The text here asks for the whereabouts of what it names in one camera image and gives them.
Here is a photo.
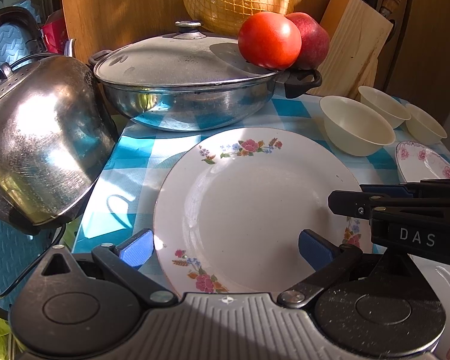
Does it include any cream bowl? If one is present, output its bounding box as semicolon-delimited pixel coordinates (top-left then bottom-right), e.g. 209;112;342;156
319;95;396;157
405;103;448;146
358;85;411;129

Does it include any small pink floral dish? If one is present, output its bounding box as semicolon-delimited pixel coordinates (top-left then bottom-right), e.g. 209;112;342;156
395;141;450;183

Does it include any blue white checkered tablecloth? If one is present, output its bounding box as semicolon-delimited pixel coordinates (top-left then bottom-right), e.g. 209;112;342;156
73;95;399;254

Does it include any large floral white plate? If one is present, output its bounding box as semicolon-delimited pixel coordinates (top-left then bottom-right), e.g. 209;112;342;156
153;127;372;293

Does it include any steel kettle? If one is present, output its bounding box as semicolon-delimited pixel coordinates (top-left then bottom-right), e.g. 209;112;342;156
0;7;119;235

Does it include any red apple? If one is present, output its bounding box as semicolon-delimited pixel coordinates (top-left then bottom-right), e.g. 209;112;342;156
286;12;330;70

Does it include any wooden knife block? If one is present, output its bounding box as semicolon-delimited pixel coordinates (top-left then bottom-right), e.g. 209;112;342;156
310;0;393;98

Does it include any red tomato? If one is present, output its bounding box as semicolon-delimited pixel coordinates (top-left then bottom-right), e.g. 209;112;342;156
238;11;302;70

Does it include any steel pot with lid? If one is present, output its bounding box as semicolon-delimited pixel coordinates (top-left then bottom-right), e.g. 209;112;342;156
89;20;322;132

